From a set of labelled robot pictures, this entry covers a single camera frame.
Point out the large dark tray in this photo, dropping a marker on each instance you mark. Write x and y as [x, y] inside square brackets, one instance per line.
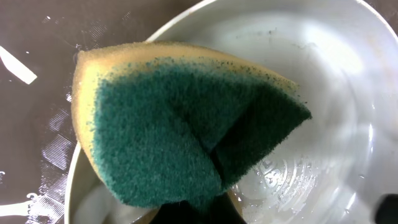
[31, 124]

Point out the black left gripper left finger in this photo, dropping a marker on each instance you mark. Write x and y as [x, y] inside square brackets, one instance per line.
[172, 213]

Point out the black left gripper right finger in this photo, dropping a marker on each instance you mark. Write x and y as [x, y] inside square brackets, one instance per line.
[223, 211]

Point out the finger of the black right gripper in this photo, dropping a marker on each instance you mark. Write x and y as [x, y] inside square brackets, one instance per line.
[386, 212]

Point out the white plate bottom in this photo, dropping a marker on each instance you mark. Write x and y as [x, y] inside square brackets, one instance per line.
[240, 112]

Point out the green yellow sponge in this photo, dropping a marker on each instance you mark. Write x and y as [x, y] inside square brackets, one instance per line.
[165, 122]

